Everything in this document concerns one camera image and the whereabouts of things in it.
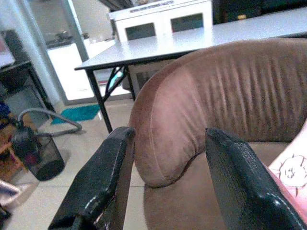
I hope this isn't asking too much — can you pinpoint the teal floor mat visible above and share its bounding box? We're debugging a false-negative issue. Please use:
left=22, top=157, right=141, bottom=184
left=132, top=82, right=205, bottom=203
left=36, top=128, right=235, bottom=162
left=50, top=103, right=101, bottom=125

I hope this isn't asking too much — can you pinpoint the black side table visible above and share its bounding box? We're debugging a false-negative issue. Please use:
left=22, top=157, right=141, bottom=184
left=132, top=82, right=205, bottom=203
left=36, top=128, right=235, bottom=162
left=0, top=60, right=55, bottom=113

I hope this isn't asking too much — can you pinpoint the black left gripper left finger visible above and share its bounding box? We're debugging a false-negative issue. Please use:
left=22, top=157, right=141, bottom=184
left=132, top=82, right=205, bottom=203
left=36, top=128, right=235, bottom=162
left=47, top=126, right=136, bottom=230

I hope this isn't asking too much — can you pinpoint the grey folding table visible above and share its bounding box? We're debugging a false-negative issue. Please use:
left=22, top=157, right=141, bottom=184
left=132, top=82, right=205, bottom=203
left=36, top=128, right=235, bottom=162
left=74, top=6, right=307, bottom=134

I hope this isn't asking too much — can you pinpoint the grey vacuum hose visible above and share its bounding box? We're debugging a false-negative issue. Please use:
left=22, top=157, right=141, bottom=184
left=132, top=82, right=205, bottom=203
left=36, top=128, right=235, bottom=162
left=17, top=108, right=83, bottom=138

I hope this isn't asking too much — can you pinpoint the brown suede sofa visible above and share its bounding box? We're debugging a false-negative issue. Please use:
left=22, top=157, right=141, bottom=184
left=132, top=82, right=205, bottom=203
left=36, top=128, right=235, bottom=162
left=129, top=37, right=307, bottom=230

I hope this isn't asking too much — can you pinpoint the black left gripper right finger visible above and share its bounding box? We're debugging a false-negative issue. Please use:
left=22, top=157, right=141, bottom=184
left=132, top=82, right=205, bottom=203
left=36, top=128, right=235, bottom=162
left=205, top=127, right=307, bottom=230

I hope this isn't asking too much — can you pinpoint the black mesh waste bin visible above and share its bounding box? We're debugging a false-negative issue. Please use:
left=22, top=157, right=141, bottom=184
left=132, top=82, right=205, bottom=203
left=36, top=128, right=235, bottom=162
left=13, top=131, right=66, bottom=182

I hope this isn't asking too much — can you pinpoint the white cabinet with glass doors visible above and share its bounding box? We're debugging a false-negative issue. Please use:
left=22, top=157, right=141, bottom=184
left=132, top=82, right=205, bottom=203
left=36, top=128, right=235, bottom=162
left=108, top=0, right=213, bottom=43

